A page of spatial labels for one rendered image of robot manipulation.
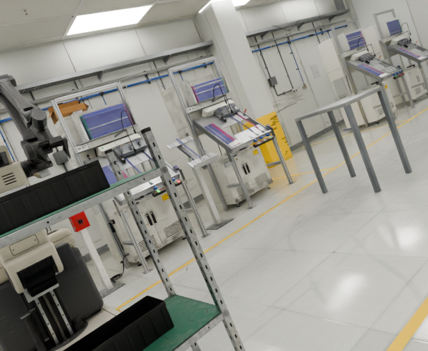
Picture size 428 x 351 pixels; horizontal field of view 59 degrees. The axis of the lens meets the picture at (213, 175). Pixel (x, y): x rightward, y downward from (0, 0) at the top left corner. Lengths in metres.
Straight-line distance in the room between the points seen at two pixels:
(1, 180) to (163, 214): 2.41
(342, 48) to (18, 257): 6.52
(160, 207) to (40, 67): 2.78
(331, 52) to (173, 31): 2.86
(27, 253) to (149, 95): 4.59
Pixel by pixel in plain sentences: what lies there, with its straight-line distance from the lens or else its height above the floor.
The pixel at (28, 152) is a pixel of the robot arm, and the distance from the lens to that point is 1.93.
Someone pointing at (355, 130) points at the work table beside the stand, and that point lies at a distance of 3.31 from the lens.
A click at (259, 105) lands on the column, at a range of 6.79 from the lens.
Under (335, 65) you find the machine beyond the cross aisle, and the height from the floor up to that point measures 1.25.
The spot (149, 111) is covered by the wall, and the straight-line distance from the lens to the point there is 6.16.
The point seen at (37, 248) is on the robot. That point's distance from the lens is 1.99.
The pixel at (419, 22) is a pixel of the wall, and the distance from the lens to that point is 10.11.
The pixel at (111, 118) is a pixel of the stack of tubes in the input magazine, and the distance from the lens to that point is 4.23.
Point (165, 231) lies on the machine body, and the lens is 4.16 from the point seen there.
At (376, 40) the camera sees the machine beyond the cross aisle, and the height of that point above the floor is 1.41.
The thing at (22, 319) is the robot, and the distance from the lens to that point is 2.25.
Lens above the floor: 1.00
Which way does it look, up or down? 6 degrees down
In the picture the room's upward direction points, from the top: 22 degrees counter-clockwise
